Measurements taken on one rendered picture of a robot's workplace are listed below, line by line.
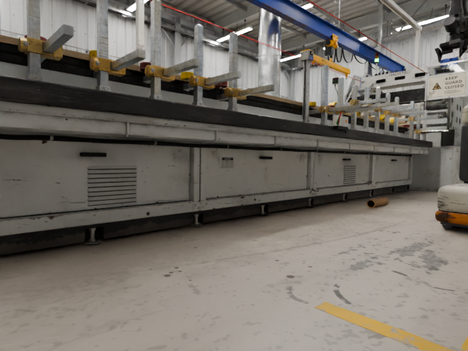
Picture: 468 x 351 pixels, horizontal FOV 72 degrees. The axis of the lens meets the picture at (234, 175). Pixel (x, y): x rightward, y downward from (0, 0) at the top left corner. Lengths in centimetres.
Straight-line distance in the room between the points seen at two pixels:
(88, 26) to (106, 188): 806
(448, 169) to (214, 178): 375
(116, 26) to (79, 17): 95
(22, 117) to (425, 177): 497
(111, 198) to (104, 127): 42
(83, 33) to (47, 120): 814
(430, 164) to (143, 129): 448
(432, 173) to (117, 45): 795
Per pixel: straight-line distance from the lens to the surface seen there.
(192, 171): 198
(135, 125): 156
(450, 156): 521
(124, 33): 999
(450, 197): 238
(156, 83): 161
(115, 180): 175
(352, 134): 301
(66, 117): 145
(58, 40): 128
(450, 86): 529
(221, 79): 167
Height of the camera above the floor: 43
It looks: 3 degrees down
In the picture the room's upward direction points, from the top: 1 degrees clockwise
